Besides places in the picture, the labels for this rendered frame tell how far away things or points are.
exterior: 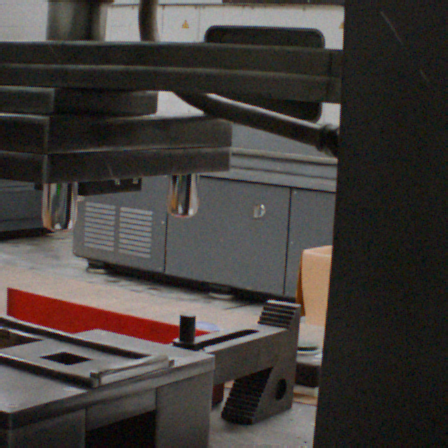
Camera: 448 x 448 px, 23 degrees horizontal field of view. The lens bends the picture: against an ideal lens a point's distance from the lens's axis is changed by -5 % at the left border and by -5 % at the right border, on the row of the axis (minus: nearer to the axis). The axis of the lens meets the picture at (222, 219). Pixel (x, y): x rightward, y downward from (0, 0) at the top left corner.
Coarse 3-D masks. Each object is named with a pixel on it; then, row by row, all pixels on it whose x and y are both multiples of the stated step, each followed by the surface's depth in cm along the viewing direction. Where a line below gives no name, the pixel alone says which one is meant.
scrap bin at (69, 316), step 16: (16, 288) 105; (16, 304) 105; (32, 304) 104; (48, 304) 103; (64, 304) 102; (80, 304) 101; (32, 320) 104; (48, 320) 103; (64, 320) 102; (80, 320) 101; (96, 320) 100; (112, 320) 99; (128, 320) 98; (144, 320) 97; (160, 320) 96; (128, 336) 98; (144, 336) 97; (160, 336) 96; (176, 336) 95; (224, 384) 93
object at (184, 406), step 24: (168, 384) 70; (192, 384) 72; (96, 408) 64; (120, 408) 66; (144, 408) 68; (168, 408) 70; (192, 408) 73; (0, 432) 58; (24, 432) 59; (48, 432) 61; (72, 432) 62; (96, 432) 72; (120, 432) 71; (144, 432) 70; (168, 432) 71; (192, 432) 73
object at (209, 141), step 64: (64, 0) 64; (0, 64) 64; (64, 64) 62; (128, 64) 59; (192, 64) 57; (256, 64) 55; (320, 64) 53; (0, 128) 60; (64, 128) 59; (128, 128) 64; (192, 128) 69; (64, 192) 61; (192, 192) 71
